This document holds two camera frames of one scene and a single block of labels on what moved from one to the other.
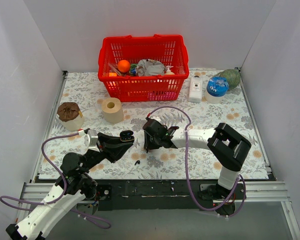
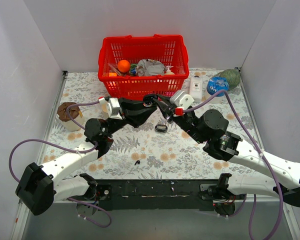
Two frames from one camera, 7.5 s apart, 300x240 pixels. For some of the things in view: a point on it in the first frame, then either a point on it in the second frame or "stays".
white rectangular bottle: x=195 y=93 stays
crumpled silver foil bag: x=150 y=67 stays
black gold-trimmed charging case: x=126 y=135 → x=147 y=101
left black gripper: x=103 y=147 → x=122 y=109
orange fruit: x=124 y=66 stays
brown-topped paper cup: x=70 y=116 stays
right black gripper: x=152 y=137 → x=172 y=113
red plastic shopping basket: x=167 y=50 stays
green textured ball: x=233 y=77 stays
